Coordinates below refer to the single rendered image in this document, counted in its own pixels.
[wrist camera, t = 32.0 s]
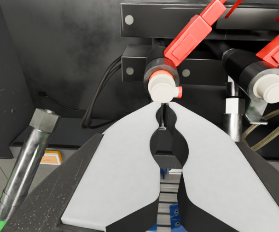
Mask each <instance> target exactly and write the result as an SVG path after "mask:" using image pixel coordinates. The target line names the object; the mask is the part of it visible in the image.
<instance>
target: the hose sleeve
mask: <svg viewBox="0 0 279 232"><path fill-rule="evenodd" d="M51 136H52V133H50V132H46V131H42V130H39V129H36V128H34V127H30V130H29V132H28V135H27V137H26V138H25V140H24V144H23V146H22V147H21V149H20V153H19V155H18V158H17V160H16V163H15V165H14V167H13V170H12V172H11V174H10V177H9V179H8V181H7V184H6V186H5V188H4V189H3V191H2V195H1V197H0V221H3V222H7V221H8V220H9V218H10V217H11V215H12V214H13V213H14V211H15V210H16V209H17V208H18V206H19V205H20V204H21V203H22V201H23V200H24V199H25V198H26V197H27V194H28V191H29V188H30V186H31V183H32V181H33V179H34V176H35V174H36V171H37V169H38V167H39V164H40V162H41V160H42V157H43V156H44V154H45V150H46V148H47V147H48V143H49V140H50V138H51Z"/></svg>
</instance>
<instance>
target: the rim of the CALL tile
mask: <svg viewBox="0 0 279 232"><path fill-rule="evenodd" d="M44 156H56V157H57V161H58V164H56V163H40V164H54V165H60V164H61V161H60V158H59V154H56V153H45V154H44Z"/></svg>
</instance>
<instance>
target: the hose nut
mask: <svg viewBox="0 0 279 232"><path fill-rule="evenodd" d="M60 119H61V116H59V115H57V114H55V112H54V111H52V110H48V109H45V110H43V109H37V108H36V110H35V112H34V115H33V117H32V119H31V122H30V124H29V125H31V126H33V127H34V128H36V129H39V130H42V131H46V132H50V133H53V132H55V131H56V128H57V126H58V123H59V121H60Z"/></svg>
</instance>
